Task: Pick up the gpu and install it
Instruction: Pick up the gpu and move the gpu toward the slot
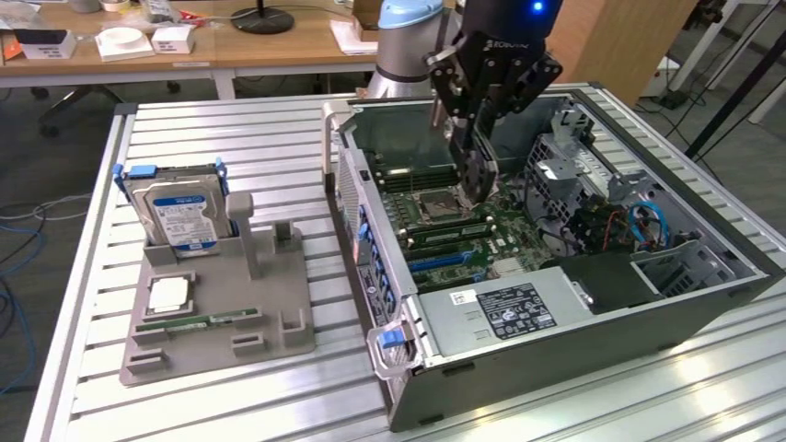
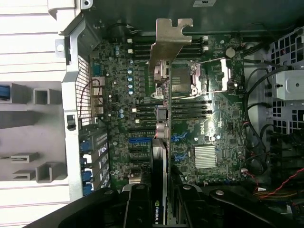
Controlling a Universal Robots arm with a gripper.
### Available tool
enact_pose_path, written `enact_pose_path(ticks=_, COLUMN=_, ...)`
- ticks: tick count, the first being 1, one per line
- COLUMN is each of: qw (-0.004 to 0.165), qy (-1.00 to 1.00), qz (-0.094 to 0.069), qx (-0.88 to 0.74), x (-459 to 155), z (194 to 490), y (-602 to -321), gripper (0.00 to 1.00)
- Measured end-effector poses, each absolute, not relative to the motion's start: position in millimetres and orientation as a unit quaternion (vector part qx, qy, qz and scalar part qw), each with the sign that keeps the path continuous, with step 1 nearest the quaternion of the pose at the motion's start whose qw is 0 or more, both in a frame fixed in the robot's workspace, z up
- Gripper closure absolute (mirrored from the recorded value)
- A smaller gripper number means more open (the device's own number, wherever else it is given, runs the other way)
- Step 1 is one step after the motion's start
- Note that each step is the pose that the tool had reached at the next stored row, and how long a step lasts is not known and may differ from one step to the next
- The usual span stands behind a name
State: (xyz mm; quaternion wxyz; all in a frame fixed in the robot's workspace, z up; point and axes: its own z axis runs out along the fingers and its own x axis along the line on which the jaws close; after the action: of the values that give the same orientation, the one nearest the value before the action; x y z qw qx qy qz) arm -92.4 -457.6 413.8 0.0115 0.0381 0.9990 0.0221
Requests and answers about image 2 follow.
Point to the grey parts rack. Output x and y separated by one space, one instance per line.
23 118

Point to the metal disk bay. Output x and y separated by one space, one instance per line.
289 83

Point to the blue expansion slot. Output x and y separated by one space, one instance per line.
140 140

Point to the metal socket cover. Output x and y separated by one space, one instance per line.
225 73

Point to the dark RAM stick white label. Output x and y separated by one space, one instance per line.
145 110

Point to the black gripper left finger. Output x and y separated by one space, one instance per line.
107 209

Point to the green motherboard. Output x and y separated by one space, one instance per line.
228 114

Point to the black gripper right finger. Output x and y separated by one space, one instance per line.
213 211

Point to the CPU socket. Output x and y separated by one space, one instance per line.
180 78

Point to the coin cell battery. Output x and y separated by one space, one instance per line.
230 52

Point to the silver finned heatsink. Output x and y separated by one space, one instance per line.
205 156

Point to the open black PC case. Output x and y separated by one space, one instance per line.
71 142

